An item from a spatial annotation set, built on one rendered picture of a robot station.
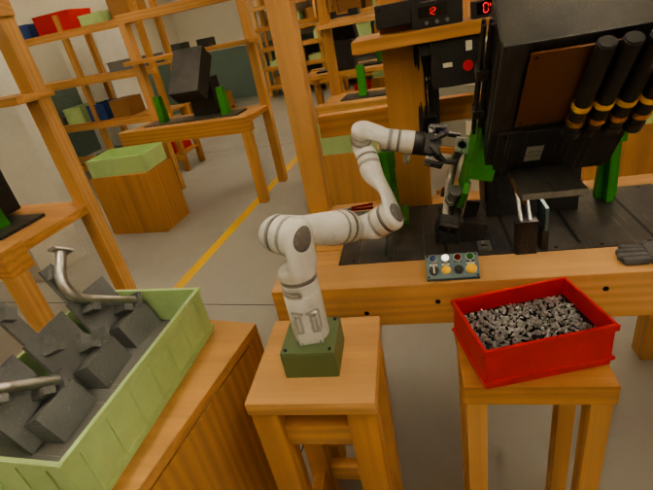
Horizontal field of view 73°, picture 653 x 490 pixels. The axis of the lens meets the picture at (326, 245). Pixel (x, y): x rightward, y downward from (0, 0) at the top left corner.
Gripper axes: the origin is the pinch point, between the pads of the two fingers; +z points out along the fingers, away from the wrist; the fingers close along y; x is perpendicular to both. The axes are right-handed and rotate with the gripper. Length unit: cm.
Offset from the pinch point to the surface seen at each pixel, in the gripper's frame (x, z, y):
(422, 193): 38.6, -5.2, -1.4
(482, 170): -4.7, 7.4, -9.0
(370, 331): -6, -19, -62
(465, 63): -5.2, -1.1, 27.7
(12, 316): -25, -108, -75
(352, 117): 27, -38, 23
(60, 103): 556, -622, 290
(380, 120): 27.2, -26.4, 22.8
